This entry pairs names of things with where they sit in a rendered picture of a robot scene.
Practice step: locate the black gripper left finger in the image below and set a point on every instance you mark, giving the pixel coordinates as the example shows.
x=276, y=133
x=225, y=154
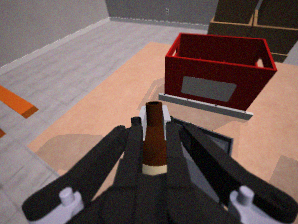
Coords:
x=60, y=200

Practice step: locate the dark red crate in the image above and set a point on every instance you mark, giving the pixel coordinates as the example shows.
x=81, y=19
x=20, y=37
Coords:
x=225, y=84

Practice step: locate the brown glass bottle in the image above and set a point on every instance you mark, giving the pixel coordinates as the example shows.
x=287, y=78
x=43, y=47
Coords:
x=154, y=146

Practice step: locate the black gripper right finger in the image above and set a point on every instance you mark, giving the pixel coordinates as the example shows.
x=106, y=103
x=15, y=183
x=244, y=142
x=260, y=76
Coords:
x=249, y=198

